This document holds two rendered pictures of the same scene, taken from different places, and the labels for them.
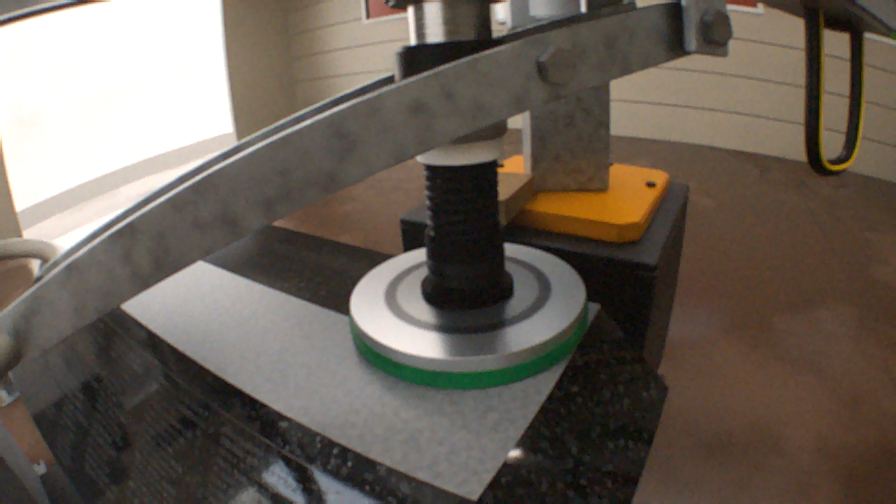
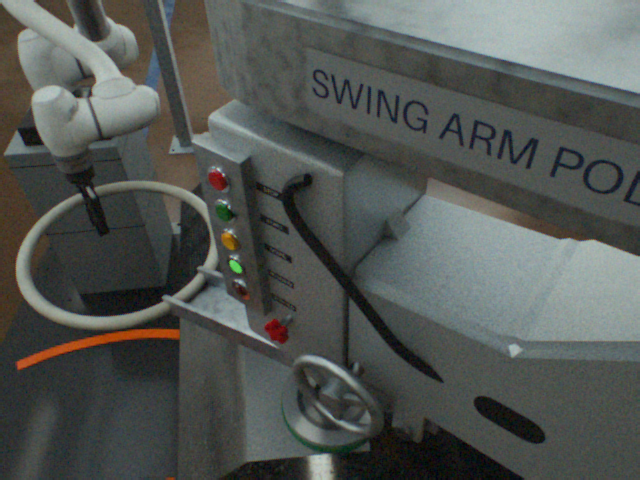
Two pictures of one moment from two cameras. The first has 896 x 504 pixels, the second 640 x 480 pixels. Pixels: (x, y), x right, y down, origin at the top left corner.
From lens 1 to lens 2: 0.94 m
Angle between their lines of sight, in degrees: 47
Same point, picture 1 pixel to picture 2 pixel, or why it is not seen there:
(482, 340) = (302, 422)
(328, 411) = (255, 400)
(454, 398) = (283, 429)
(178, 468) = (216, 368)
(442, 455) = (258, 442)
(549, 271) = (364, 418)
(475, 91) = not seen: hidden behind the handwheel
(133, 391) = not seen: hidden behind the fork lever
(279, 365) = (263, 367)
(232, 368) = (250, 355)
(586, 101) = not seen: outside the picture
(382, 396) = (271, 409)
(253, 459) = (232, 392)
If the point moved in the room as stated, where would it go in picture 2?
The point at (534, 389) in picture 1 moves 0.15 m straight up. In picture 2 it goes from (301, 450) to (296, 413)
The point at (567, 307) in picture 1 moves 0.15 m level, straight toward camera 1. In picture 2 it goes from (339, 439) to (266, 469)
